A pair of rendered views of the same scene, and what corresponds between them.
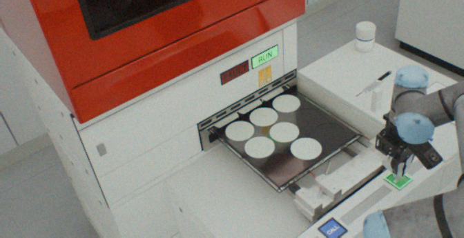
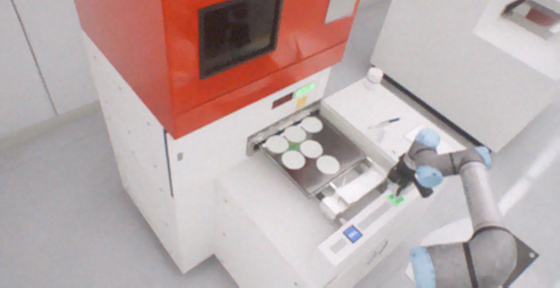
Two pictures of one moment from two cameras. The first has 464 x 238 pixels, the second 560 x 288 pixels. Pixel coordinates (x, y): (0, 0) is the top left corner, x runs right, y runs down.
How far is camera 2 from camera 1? 0.38 m
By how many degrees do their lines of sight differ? 13
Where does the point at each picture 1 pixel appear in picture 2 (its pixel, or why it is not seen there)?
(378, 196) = (382, 209)
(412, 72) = (430, 135)
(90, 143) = (173, 151)
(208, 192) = (251, 191)
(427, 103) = (441, 161)
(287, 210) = (311, 211)
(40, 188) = (77, 155)
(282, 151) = (311, 165)
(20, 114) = (62, 89)
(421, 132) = (434, 181)
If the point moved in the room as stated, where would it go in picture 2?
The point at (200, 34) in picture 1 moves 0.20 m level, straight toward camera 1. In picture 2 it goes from (271, 76) to (283, 115)
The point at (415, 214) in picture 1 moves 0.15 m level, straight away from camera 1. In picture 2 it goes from (451, 256) to (456, 207)
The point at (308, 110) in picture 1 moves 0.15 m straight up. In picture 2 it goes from (329, 132) to (336, 109)
